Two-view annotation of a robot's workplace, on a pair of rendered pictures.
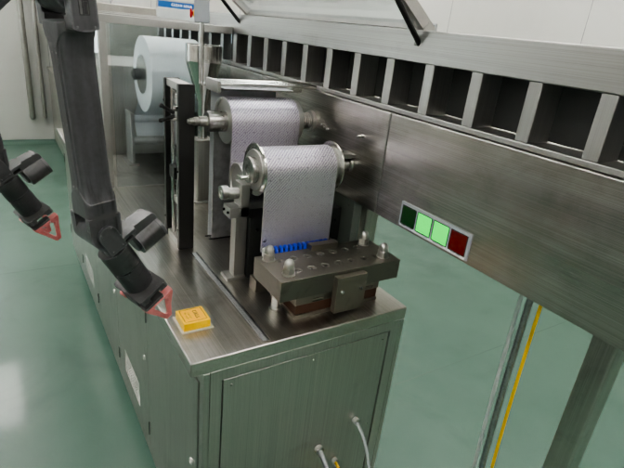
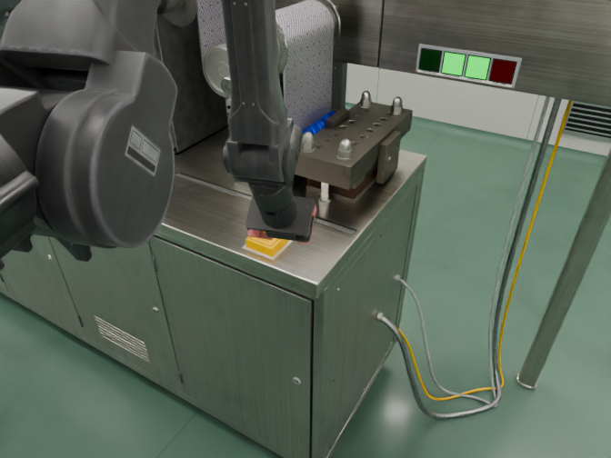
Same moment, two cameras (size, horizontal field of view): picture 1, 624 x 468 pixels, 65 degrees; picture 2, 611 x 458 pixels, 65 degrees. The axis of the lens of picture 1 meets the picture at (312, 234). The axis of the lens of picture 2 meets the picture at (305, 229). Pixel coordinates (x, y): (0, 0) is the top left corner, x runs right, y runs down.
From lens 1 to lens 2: 0.63 m
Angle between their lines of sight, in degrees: 25
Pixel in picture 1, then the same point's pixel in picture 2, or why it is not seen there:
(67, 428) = (62, 423)
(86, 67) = not seen: outside the picture
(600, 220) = not seen: outside the picture
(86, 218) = (272, 144)
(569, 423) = (599, 204)
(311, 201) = (317, 72)
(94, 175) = (274, 77)
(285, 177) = (298, 48)
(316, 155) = (314, 14)
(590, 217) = not seen: outside the picture
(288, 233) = (304, 115)
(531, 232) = (596, 37)
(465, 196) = (508, 19)
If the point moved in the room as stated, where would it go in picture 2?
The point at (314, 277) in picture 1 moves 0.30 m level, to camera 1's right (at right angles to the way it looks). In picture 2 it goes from (368, 151) to (466, 129)
